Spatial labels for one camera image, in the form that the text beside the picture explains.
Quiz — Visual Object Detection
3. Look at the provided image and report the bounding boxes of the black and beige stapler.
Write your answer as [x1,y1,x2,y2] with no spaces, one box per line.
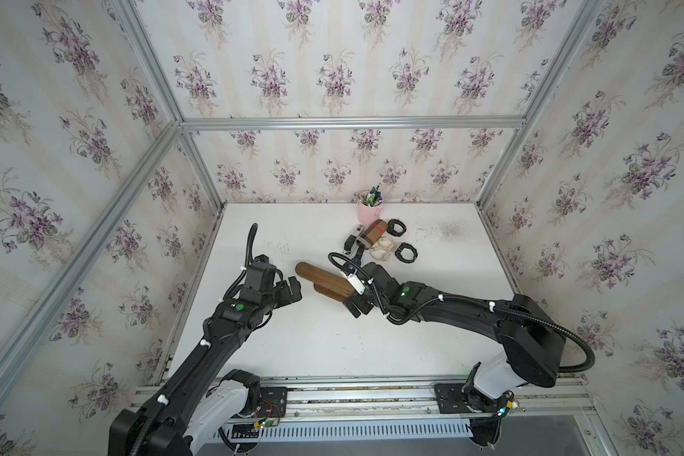
[343,225,365,256]

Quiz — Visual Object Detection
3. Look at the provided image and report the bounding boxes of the black sport watch far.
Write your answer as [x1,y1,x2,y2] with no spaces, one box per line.
[387,218,408,238]

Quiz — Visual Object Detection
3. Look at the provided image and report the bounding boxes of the beige watch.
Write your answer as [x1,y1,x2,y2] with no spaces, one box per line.
[375,237,397,253]
[369,246,394,261]

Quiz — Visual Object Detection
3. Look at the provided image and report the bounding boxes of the pens in bucket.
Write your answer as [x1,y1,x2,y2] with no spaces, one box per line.
[358,185,383,207]

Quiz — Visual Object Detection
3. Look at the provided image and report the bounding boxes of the black sport watch near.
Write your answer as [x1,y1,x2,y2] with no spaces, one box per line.
[394,242,419,264]

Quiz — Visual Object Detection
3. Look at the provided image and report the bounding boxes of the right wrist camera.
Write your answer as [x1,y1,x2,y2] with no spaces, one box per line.
[343,273,366,295]

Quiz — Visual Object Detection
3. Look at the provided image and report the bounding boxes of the black sport watch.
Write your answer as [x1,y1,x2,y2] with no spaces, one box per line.
[394,242,419,264]
[387,218,408,238]

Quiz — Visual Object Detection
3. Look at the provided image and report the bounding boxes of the aluminium mounting rail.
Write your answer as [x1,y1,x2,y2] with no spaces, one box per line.
[119,373,600,446]

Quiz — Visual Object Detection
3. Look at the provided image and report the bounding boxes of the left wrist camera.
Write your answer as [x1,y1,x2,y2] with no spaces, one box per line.
[244,255,277,290]

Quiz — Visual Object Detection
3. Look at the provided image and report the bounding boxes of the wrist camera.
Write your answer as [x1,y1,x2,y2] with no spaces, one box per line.
[343,273,366,295]
[244,255,277,290]

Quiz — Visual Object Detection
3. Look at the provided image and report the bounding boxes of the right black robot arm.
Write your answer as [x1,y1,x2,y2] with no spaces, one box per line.
[328,253,596,416]

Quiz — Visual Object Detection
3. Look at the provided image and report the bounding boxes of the pink pen bucket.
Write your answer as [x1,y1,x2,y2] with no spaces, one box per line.
[356,203,383,226]

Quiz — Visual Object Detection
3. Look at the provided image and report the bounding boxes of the wooden watch stand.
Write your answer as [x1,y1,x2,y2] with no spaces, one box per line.
[294,262,355,303]

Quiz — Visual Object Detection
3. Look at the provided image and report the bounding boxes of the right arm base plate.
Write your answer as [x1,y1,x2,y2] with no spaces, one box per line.
[433,383,514,416]

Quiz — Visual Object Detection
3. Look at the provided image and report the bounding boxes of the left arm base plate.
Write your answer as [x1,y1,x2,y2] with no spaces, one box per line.
[235,387,289,421]

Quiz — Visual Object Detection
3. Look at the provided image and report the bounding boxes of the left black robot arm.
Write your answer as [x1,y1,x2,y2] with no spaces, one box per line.
[108,225,302,455]

